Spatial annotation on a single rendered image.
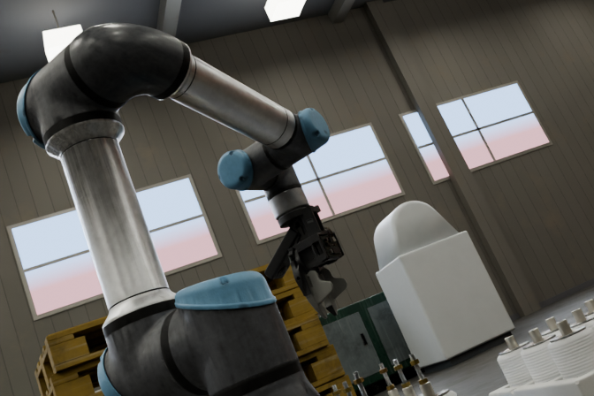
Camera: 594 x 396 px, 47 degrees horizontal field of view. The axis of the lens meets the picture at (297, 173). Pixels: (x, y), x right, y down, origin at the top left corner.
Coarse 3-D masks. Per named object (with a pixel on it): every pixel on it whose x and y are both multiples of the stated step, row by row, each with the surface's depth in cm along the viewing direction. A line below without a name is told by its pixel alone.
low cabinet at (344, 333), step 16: (352, 304) 675; (368, 304) 679; (384, 304) 683; (320, 320) 660; (336, 320) 664; (352, 320) 668; (368, 320) 673; (384, 320) 676; (336, 336) 658; (352, 336) 662; (368, 336) 666; (384, 336) 670; (400, 336) 674; (352, 352) 655; (368, 352) 659; (384, 352) 664; (400, 352) 668; (352, 368) 649; (368, 368) 653; (352, 384) 644; (368, 384) 648; (384, 384) 657
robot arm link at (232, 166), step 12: (252, 144) 129; (228, 156) 127; (240, 156) 126; (252, 156) 126; (264, 156) 125; (228, 168) 127; (240, 168) 125; (252, 168) 126; (264, 168) 126; (276, 168) 126; (228, 180) 127; (240, 180) 126; (252, 180) 127; (264, 180) 129; (276, 180) 134
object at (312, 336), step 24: (288, 288) 350; (288, 312) 348; (312, 312) 348; (48, 336) 296; (72, 336) 300; (96, 336) 330; (312, 336) 341; (48, 360) 323; (72, 360) 296; (96, 360) 302; (312, 360) 345; (336, 360) 342; (48, 384) 326; (72, 384) 295; (96, 384) 370; (312, 384) 333; (336, 384) 337
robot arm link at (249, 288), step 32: (192, 288) 82; (224, 288) 81; (256, 288) 82; (192, 320) 81; (224, 320) 79; (256, 320) 80; (192, 352) 81; (224, 352) 79; (256, 352) 79; (288, 352) 81; (192, 384) 83; (224, 384) 78
